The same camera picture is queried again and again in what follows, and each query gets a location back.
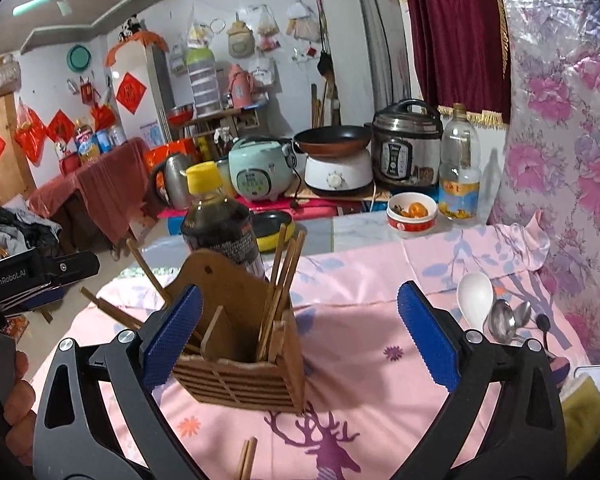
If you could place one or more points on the red white bowl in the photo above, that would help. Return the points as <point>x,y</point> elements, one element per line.
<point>411,222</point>

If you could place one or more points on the person's left hand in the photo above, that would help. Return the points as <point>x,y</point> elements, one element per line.
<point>22,410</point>

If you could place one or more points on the brown wooden chopstick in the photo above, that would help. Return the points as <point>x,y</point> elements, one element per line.
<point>251,460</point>
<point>147,270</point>
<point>242,462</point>
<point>110,307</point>

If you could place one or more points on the black copper frying pan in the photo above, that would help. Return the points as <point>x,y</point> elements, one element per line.
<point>332,141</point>

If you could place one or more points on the floral plastic wall sheet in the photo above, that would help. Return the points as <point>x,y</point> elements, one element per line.
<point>555,110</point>

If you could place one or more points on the panda plush toy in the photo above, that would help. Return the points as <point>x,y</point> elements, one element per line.
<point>130,27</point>

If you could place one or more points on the pale plastic jar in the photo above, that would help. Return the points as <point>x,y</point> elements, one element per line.
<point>225,177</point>

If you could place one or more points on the large metal spoon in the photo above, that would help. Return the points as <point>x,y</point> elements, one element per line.
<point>500,322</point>

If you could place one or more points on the wooden slatted utensil holder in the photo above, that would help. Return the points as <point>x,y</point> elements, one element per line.
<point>240,385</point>

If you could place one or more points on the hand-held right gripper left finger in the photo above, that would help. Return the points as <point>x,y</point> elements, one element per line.
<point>172,340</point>

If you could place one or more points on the clear hanging plastic bag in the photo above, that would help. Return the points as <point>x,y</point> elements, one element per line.
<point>266,30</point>

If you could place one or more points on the maroon curtain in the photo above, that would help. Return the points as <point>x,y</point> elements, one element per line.
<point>450,35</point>

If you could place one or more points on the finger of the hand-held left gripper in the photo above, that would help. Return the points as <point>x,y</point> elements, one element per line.
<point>72,267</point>
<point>32,300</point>

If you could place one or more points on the pink thermos jug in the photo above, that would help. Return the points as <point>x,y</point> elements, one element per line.
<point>240,87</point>

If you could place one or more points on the orange cardboard box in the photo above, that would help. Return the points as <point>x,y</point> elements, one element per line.
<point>172,152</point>

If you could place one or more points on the dark clothes pile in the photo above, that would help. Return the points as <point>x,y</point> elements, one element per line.
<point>20,227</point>

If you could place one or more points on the red metal basin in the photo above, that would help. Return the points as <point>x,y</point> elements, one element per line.
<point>181,112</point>

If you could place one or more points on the bundle of bamboo chopsticks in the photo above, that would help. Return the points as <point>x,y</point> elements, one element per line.
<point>275,300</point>

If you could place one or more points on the steel pressure cooker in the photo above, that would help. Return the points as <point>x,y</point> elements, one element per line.
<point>405,150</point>

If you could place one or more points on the purple knit cloth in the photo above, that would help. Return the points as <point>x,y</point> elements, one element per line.
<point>560,367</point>

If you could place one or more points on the light green rice cooker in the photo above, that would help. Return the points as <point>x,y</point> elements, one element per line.
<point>257,170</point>

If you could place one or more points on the white electric cooker base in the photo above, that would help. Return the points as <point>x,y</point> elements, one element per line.
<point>337,172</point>

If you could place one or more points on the clear oil bottle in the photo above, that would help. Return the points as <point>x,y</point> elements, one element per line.
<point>459,180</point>

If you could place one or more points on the white hanging bag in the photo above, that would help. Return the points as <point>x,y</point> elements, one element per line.
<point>262,71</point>

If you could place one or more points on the steel stacked food carrier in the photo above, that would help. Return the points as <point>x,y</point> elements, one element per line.
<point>203,80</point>

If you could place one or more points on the white ceramic spoon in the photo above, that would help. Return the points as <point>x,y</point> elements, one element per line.
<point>475,297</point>

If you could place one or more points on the wooden door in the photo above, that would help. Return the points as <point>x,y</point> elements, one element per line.
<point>5,160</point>

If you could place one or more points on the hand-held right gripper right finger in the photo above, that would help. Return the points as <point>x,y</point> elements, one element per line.
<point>430,335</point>

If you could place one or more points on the dark sauce bottle yellow cap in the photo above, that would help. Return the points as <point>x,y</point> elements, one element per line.
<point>220,230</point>

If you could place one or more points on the green round wall plate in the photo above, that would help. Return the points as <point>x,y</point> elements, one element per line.
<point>79,58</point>

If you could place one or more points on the maroon cloth covered table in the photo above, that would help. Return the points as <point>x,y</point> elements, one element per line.
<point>105,185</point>

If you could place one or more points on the red plastic bag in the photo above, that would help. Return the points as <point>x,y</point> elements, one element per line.
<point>30,132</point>

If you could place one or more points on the grey curtain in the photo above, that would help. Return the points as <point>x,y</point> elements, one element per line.
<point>380,35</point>

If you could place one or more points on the orange cloth cover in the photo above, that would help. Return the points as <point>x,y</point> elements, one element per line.
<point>137,40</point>

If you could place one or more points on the small metal spoon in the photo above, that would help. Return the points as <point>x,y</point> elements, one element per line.
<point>521,316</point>

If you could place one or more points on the black hanging ladle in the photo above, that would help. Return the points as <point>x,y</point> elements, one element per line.
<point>325,60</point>

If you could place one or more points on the yellow oil bottle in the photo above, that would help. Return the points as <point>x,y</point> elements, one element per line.
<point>85,140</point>

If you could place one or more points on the beige hanging bag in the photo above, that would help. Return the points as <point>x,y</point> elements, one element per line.
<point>240,40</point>

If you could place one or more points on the orange fruit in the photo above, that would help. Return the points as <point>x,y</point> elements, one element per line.
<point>418,208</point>

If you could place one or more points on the wooden shelf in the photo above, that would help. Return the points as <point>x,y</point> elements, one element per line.
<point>225,120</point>

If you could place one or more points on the steel kettle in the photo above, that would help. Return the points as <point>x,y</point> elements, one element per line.
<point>177,182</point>

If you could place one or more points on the white refrigerator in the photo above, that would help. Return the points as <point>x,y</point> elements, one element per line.
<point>155,100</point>

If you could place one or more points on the yellow cloth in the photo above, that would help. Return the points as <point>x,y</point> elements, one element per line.
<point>585,420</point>

